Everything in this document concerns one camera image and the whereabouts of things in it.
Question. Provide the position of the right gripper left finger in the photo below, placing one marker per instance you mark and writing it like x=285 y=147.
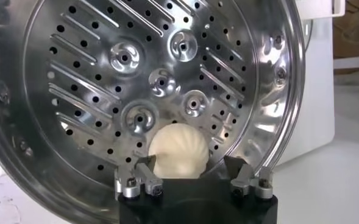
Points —
x=130 y=182

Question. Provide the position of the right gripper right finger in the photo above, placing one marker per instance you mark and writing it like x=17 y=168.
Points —
x=263 y=182

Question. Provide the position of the white steamed baozi bun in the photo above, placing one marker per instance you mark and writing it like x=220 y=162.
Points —
x=179 y=152

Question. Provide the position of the perforated steel steamer basket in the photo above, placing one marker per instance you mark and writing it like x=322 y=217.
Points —
x=75 y=76

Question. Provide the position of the white side table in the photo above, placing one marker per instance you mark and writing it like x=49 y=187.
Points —
x=353 y=62

